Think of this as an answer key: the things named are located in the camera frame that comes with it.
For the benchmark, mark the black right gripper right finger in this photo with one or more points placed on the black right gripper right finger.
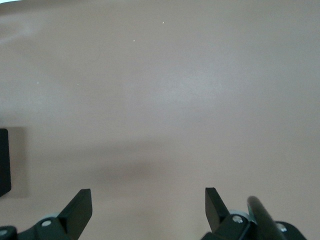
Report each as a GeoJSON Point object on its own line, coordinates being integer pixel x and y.
{"type": "Point", "coordinates": [217, 215]}

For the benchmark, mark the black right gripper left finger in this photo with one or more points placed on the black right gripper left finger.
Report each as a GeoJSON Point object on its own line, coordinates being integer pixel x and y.
{"type": "Point", "coordinates": [72, 215]}

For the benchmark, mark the black plastic box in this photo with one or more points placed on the black plastic box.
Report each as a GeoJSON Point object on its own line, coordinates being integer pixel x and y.
{"type": "Point", "coordinates": [5, 162]}

